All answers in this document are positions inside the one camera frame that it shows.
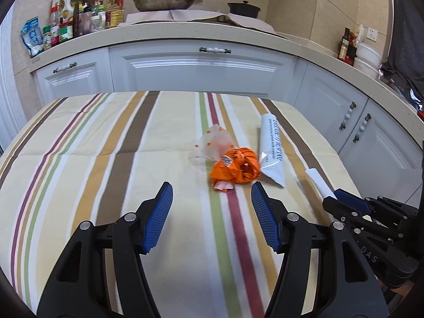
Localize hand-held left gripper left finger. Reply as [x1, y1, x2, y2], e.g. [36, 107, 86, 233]
[36, 182, 174, 318]

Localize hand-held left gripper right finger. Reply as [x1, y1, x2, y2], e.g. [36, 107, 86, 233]
[251, 182, 390, 318]

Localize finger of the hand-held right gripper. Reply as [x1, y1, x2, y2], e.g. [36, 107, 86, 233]
[322, 196, 369, 230]
[334, 189, 373, 216]

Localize white sachet strip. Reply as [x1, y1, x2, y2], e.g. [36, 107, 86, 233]
[305, 168, 336, 200]

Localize orange snack wrapper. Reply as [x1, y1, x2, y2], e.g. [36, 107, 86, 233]
[210, 147, 261, 193]

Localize long white pouch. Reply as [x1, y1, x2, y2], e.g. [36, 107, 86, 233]
[259, 113, 287, 188]

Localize clear orange-dotted wrapper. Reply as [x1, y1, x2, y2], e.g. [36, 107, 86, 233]
[189, 123, 236, 169]

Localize striped tablecloth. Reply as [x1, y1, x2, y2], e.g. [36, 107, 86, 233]
[0, 90, 365, 318]

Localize white plastic container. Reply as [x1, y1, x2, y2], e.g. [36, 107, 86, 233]
[356, 42, 383, 69]
[354, 57, 380, 80]

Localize wide white cabinet drawer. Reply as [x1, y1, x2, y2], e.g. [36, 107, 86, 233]
[109, 40, 299, 99]

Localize dark glass bottle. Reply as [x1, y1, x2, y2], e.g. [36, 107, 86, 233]
[338, 27, 351, 62]

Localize small white cabinet door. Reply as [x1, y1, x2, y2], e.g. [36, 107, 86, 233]
[35, 48, 112, 99]

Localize dark cloth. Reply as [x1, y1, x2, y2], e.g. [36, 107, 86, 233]
[379, 0, 424, 107]

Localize beige kitchen countertop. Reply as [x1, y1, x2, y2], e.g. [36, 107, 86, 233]
[28, 20, 424, 147]

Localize beige stove cover cloth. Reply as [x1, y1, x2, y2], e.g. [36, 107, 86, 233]
[126, 9, 289, 39]

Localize group of condiment bottles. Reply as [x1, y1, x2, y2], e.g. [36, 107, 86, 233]
[42, 0, 108, 49]

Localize black lidded pot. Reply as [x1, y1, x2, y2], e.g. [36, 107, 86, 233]
[227, 1, 262, 19]

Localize yellow cooking oil bottle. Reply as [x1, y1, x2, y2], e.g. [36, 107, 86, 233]
[108, 0, 125, 28]

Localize blue white packet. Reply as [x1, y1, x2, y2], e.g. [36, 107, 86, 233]
[20, 18, 45, 57]

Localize white spice rack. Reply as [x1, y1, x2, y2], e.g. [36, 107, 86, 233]
[51, 0, 100, 37]

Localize white door frame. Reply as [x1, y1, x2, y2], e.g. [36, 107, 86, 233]
[0, 20, 31, 154]

